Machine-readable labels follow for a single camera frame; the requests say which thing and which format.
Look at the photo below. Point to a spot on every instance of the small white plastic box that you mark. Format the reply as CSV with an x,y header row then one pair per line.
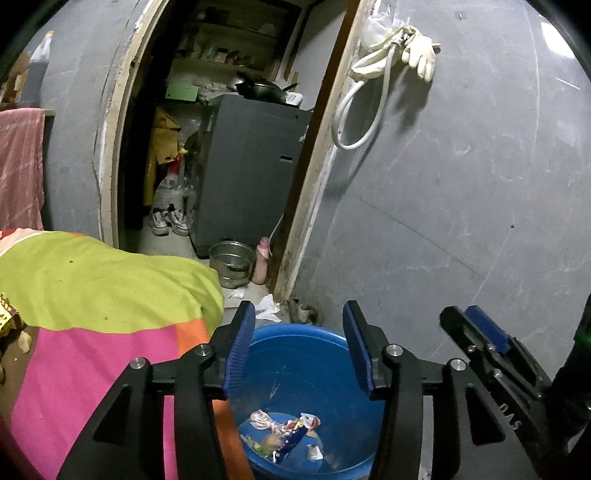
x,y
293,99

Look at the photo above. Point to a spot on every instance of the green wrapper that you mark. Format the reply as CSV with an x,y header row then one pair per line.
x,y
256,445

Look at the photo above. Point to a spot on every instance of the wooden shelf unit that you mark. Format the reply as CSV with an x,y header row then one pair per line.
x,y
221,62

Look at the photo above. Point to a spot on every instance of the wooden door frame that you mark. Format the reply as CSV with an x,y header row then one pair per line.
x,y
108,161

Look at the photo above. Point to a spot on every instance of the black wok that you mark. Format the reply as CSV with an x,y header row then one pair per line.
x,y
263,90

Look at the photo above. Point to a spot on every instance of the yellow paper bag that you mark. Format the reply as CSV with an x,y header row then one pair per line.
x,y
164,138

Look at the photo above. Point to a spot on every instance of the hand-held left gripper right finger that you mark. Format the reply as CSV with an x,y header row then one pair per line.
x,y
358,350

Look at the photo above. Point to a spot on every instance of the floor drain pipe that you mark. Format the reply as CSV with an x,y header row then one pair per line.
x,y
302,313

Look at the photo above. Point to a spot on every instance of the blue plastic bucket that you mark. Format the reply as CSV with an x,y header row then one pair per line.
x,y
295,369

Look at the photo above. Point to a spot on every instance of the pink bottle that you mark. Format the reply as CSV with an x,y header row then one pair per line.
x,y
261,263

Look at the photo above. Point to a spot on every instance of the large steel pot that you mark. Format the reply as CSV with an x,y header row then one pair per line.
x,y
231,263

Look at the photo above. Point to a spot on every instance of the white sneaker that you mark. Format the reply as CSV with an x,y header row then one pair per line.
x,y
180,222
160,221

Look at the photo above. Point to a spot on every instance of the small beige scrap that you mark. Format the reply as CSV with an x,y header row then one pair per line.
x,y
25,342

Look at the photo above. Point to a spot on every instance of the cream rubber gloves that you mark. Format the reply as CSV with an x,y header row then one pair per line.
x,y
422,55

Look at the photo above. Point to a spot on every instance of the purple snack wrapper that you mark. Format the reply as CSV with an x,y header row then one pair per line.
x,y
288,441

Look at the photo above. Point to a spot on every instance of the colourful patchwork blanket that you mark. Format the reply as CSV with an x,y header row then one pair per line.
x,y
92,277

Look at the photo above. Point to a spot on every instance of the white crumpled tissue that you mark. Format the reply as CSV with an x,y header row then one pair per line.
x,y
268,308

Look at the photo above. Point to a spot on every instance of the small yellow printed wrapper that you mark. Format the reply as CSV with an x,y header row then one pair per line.
x,y
7,316

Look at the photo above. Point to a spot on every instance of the red beige wrapper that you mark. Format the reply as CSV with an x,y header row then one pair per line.
x,y
311,423

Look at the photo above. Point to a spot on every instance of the green box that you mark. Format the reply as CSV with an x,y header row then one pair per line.
x,y
182,91

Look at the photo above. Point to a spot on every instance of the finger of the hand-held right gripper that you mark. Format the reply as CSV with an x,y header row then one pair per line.
x,y
461,332
487,327

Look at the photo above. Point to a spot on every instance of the clear plastic bag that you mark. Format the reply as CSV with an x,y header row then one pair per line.
x,y
376,30

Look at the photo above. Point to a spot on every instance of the pink checked cloth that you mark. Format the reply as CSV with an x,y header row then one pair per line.
x,y
21,166

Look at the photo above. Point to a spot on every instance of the large cooking oil bottle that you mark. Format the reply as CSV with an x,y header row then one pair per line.
x,y
39,74

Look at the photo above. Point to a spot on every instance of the small white paper scrap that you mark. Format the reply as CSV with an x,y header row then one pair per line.
x,y
315,452

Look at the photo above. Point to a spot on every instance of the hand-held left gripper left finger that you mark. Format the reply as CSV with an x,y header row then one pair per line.
x,y
238,355

